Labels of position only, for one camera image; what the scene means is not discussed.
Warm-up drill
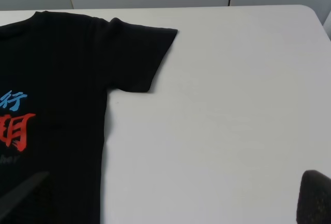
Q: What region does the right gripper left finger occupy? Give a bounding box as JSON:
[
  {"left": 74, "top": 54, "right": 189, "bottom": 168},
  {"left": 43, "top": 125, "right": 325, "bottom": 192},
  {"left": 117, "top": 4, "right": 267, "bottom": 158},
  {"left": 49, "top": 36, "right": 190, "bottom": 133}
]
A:
[{"left": 1, "top": 172, "right": 49, "bottom": 210}]

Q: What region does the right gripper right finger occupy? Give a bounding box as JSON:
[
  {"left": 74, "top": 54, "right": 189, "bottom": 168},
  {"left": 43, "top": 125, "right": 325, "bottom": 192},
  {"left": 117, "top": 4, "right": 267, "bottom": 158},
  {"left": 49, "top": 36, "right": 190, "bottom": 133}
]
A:
[{"left": 296, "top": 170, "right": 330, "bottom": 224}]

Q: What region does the black printed t-shirt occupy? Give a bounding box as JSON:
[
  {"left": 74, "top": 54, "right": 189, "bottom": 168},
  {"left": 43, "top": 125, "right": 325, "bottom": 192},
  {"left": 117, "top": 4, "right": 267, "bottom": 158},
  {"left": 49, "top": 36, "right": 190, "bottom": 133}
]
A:
[{"left": 1, "top": 11, "right": 177, "bottom": 223}]

